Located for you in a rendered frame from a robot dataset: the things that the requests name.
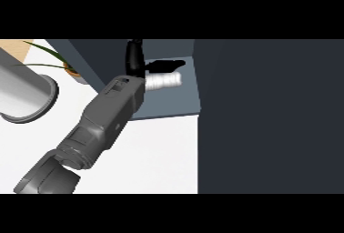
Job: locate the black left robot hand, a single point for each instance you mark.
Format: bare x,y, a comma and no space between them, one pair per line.
134,60

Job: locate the white ribbed water bottle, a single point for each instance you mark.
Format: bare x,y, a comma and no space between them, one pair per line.
161,81

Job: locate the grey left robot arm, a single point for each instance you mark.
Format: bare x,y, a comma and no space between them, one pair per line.
106,112

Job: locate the dark grey cabinet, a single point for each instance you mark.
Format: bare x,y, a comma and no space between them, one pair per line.
167,100

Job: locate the dark grey cabinet door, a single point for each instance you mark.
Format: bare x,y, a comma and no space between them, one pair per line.
269,121

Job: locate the green potted plant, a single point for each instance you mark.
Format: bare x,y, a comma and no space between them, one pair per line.
68,67

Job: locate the grey cylindrical appliance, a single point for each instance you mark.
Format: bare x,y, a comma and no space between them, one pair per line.
22,94

